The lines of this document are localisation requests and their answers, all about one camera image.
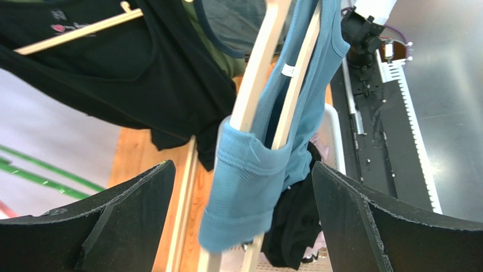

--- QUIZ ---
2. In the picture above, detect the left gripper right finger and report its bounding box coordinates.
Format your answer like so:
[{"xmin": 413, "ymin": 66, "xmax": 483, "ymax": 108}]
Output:
[{"xmin": 312, "ymin": 162, "xmax": 482, "ymax": 271}]

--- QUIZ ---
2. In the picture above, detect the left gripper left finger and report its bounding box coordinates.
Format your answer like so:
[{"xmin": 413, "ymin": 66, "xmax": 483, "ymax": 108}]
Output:
[{"xmin": 1, "ymin": 160, "xmax": 176, "ymax": 271}]

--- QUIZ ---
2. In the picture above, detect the black tank top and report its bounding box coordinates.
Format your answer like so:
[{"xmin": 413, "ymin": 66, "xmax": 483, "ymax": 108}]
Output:
[{"xmin": 260, "ymin": 142, "xmax": 325, "ymax": 270}]

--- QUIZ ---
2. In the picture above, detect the pink plastic hanger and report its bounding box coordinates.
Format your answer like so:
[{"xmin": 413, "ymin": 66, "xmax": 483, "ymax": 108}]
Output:
[{"xmin": 0, "ymin": 201, "xmax": 18, "ymax": 219}]

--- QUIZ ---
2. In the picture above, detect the blue tank top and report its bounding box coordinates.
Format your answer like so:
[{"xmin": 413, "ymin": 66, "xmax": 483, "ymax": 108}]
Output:
[{"xmin": 199, "ymin": 1, "xmax": 349, "ymax": 253}]

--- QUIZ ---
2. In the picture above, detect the green plastic hanger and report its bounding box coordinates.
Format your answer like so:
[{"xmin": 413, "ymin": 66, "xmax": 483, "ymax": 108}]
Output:
[{"xmin": 1, "ymin": 145, "xmax": 106, "ymax": 200}]

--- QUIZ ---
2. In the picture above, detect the black garment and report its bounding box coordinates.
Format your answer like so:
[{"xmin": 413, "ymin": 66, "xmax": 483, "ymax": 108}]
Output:
[{"xmin": 1, "ymin": 1, "xmax": 236, "ymax": 170}]

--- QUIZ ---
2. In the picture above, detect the beige wooden hanger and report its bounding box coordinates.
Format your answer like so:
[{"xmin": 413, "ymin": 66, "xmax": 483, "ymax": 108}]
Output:
[{"xmin": 197, "ymin": 1, "xmax": 321, "ymax": 271}]

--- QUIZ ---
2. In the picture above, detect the mauve tank top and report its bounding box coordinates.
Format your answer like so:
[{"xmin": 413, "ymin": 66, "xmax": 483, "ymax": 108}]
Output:
[{"xmin": 302, "ymin": 133, "xmax": 329, "ymax": 264}]

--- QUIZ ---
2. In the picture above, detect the light wooden hanger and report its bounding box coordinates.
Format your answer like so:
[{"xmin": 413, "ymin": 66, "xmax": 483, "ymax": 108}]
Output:
[{"xmin": 14, "ymin": 1, "xmax": 143, "ymax": 56}]

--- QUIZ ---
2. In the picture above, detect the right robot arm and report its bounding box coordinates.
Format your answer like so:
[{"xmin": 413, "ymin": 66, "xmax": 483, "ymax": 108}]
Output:
[{"xmin": 341, "ymin": 0, "xmax": 396, "ymax": 69}]

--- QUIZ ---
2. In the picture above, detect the olive green tank top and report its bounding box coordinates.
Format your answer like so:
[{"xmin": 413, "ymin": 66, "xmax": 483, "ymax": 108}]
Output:
[{"xmin": 182, "ymin": 1, "xmax": 246, "ymax": 78}]

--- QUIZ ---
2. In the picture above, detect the wooden clothes rack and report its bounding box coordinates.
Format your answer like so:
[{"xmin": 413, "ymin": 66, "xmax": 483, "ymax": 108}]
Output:
[{"xmin": 166, "ymin": 136, "xmax": 198, "ymax": 272}]

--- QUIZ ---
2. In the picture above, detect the white plastic basket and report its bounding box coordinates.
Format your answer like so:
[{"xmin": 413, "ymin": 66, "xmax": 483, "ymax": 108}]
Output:
[{"xmin": 221, "ymin": 104, "xmax": 346, "ymax": 272}]

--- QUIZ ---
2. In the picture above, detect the grey fleece blanket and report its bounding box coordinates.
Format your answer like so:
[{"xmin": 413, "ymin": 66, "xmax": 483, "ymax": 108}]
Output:
[{"xmin": 202, "ymin": 1, "xmax": 266, "ymax": 56}]

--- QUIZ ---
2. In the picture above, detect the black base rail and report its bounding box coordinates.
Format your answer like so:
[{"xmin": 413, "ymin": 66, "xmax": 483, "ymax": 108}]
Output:
[{"xmin": 331, "ymin": 56, "xmax": 442, "ymax": 214}]

